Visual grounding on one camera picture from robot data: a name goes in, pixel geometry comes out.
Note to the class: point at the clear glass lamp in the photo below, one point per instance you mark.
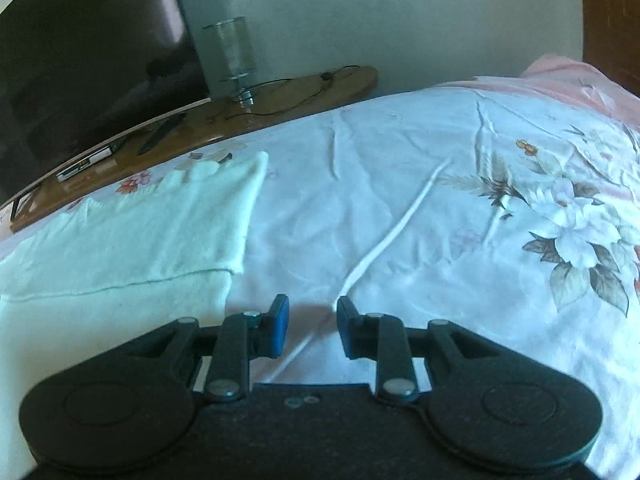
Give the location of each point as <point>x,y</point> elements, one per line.
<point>227,50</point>

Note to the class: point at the floral bed sheet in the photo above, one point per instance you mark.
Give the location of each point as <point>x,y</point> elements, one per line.
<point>375,185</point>

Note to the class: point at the pale green towel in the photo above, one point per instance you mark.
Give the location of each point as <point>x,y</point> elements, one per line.
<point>125,240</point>

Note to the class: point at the wooden tv cabinet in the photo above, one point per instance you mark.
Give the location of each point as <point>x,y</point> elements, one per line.
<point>300,95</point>

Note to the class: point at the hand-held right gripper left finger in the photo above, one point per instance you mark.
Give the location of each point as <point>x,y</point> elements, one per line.
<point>280,327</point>

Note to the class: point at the wooden headboard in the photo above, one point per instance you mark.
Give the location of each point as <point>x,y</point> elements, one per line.
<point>615,10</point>

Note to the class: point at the black remote control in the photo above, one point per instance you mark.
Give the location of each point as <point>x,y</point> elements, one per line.
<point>160,135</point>

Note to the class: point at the black television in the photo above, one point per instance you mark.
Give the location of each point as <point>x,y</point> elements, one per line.
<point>75,60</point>

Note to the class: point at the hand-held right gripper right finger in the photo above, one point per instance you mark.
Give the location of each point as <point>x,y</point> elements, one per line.
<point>345,329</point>

